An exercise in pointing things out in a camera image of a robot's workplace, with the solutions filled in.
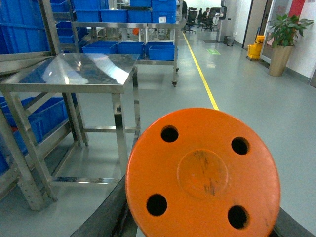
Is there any far steel cart rack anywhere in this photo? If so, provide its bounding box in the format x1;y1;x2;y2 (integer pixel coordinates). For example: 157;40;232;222
72;14;186;87

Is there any small stainless steel table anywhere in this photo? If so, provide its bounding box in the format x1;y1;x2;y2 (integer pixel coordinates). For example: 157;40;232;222
0;53;140;211

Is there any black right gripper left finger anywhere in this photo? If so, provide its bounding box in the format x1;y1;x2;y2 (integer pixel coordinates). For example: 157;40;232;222
71;177;137;237

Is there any stainless steel shelf rack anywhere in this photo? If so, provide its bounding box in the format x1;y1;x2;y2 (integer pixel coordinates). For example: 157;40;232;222
0;0;89;205

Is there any potted plant in tan planter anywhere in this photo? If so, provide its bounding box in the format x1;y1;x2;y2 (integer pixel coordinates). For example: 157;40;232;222
267;14;314;77

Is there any yellow mop bucket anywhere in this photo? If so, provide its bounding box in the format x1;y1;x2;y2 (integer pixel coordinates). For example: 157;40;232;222
246;35;265;61

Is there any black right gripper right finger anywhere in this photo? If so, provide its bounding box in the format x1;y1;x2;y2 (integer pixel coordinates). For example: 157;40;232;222
271;208;315;237

